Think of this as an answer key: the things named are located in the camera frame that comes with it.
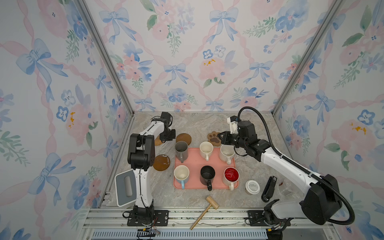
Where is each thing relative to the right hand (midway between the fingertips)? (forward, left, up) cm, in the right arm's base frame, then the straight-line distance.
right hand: (217, 133), depth 81 cm
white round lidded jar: (-23, -18, -16) cm, 33 cm away
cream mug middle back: (0, +5, -16) cm, 17 cm away
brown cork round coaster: (+13, +20, -22) cm, 32 cm away
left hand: (+11, +28, -19) cm, 35 cm away
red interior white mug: (-16, -8, -20) cm, 27 cm away
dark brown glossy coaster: (-7, +33, -21) cm, 39 cm away
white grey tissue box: (-24, +49, -17) cm, 57 cm away
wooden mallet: (-30, +3, -20) cm, 36 cm away
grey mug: (-2, +20, -14) cm, 25 cm away
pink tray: (-6, +12, -21) cm, 25 cm away
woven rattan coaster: (-1, +33, -7) cm, 34 cm away
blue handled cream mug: (-14, +20, -20) cm, 32 cm away
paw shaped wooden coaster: (+12, 0, -20) cm, 23 cm away
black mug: (-15, +5, -19) cm, 24 cm away
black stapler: (-23, -28, -19) cm, 41 cm away
